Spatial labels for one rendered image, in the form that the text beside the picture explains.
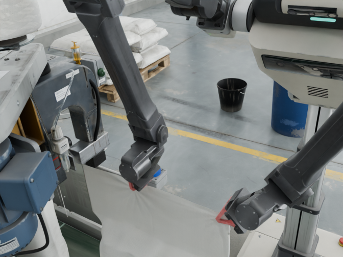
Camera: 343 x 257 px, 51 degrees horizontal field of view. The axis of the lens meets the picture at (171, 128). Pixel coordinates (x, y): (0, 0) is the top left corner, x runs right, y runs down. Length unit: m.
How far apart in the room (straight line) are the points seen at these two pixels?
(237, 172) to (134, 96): 2.07
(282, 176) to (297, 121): 2.41
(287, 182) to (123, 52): 0.42
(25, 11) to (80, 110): 0.50
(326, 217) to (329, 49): 1.67
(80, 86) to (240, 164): 1.92
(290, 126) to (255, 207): 2.48
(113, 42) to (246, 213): 0.43
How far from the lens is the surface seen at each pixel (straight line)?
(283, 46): 1.02
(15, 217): 0.85
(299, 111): 3.11
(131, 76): 0.75
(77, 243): 1.86
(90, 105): 1.19
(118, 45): 0.71
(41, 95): 1.05
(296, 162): 0.69
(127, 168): 0.86
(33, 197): 0.75
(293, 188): 0.76
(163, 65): 4.70
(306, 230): 1.61
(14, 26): 0.74
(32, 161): 0.77
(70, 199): 2.04
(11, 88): 0.83
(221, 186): 2.64
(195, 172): 2.77
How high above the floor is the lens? 1.71
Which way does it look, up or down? 31 degrees down
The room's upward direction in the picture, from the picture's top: 4 degrees counter-clockwise
